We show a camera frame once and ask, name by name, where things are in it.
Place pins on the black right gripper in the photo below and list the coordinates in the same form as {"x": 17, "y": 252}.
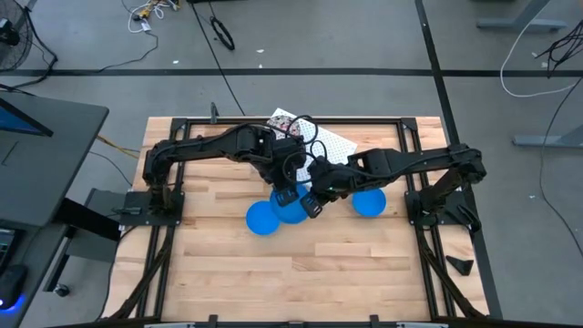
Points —
{"x": 328, "y": 187}

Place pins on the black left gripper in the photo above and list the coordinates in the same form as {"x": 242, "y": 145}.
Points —
{"x": 286, "y": 193}

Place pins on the blue mini bowl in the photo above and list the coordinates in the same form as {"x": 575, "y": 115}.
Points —
{"x": 259, "y": 223}
{"x": 370, "y": 205}
{"x": 291, "y": 214}

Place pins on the floral patterned mini bowl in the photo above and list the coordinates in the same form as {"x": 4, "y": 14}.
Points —
{"x": 280, "y": 124}

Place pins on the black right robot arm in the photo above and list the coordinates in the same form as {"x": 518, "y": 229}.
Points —
{"x": 410, "y": 161}

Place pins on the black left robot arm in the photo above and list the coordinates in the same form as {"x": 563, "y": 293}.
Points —
{"x": 200, "y": 146}

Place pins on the white perforated metal rack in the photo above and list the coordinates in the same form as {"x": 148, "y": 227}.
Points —
{"x": 337, "y": 148}

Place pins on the grey desk leg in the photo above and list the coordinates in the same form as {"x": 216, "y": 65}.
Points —
{"x": 524, "y": 25}
{"x": 546, "y": 141}

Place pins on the charcoal desk top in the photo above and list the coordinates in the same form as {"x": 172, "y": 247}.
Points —
{"x": 54, "y": 159}

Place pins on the black caster wheel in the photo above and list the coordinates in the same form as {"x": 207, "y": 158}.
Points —
{"x": 62, "y": 290}

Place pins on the grey side desk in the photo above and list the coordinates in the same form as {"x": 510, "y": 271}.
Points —
{"x": 41, "y": 255}

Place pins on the computer monitor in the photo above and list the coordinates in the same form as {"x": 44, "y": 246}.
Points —
{"x": 18, "y": 123}

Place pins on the black backlit keyboard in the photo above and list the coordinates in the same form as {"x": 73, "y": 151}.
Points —
{"x": 4, "y": 248}

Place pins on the black glowing computer mouse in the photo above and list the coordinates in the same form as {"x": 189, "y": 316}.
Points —
{"x": 11, "y": 284}

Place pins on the black floor fan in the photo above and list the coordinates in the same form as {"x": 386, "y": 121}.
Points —
{"x": 7, "y": 36}

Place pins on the small black upright bracket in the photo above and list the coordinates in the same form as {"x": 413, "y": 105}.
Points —
{"x": 213, "y": 113}

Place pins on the black triangular bracket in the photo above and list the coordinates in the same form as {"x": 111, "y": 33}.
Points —
{"x": 462, "y": 266}

